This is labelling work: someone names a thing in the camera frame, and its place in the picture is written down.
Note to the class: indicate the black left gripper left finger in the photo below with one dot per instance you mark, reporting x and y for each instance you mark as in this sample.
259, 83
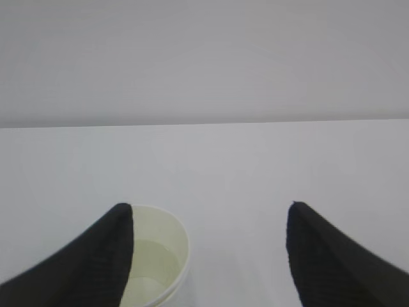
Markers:
92, 270

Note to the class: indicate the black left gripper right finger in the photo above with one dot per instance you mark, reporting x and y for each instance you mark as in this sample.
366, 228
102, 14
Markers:
330, 269

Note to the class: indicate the white paper cup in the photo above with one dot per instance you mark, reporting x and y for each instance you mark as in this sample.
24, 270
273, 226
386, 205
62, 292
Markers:
161, 258

